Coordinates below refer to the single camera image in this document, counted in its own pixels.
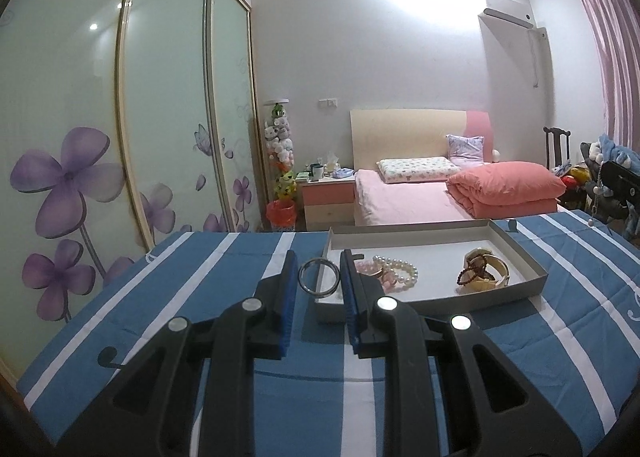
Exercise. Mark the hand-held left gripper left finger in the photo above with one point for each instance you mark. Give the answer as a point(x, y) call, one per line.
point(286, 302)

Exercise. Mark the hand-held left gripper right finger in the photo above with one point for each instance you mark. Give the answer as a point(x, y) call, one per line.
point(351, 302)

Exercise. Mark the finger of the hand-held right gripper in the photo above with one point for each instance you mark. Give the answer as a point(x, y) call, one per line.
point(622, 182)

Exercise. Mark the silver bangle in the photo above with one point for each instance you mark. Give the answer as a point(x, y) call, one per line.
point(300, 277)

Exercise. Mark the grey cardboard tray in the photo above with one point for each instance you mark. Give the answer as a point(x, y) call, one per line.
point(440, 247)

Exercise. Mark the cream wrist watch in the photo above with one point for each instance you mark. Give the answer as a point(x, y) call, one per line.
point(500, 269)

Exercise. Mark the colourful toy pile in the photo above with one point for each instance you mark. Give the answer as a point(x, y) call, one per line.
point(570, 182)

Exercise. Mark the dark wooden chair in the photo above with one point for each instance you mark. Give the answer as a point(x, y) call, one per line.
point(556, 147)

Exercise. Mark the red trash bin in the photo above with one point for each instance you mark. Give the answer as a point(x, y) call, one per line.
point(280, 217)

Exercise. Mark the blue white striped blanket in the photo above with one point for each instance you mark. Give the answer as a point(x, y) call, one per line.
point(200, 277)

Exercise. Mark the pink and cream nightstand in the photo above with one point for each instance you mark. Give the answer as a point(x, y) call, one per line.
point(327, 202)

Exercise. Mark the pink sheeted bed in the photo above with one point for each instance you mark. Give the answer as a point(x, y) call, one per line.
point(400, 197)

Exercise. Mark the folded pink quilt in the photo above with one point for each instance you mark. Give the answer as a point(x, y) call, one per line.
point(505, 187)

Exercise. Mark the green book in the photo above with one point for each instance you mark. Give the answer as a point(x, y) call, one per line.
point(302, 176)

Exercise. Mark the blue cloth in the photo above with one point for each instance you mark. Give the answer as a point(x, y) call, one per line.
point(343, 173)

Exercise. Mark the pink curtain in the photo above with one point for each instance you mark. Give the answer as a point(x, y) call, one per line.
point(615, 52)

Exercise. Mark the dark mug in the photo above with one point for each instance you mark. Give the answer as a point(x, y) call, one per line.
point(316, 173)

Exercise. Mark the white printed pillow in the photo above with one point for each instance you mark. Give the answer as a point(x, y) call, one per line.
point(415, 169)

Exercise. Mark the white air conditioner pipe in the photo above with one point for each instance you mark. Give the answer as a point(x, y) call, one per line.
point(536, 57)

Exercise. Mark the column of plush toys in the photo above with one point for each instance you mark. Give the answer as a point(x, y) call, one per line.
point(280, 147)

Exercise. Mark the purple pillow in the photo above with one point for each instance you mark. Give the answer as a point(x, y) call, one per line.
point(465, 149)

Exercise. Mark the cream and pink headboard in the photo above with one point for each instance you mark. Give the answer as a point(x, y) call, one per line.
point(400, 134)

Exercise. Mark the white air conditioner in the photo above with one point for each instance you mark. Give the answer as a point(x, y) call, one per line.
point(505, 9)

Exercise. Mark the floral sliding door wardrobe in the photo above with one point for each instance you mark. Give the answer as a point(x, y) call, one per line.
point(165, 87)

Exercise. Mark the white wall switch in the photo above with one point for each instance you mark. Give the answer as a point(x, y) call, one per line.
point(328, 103)

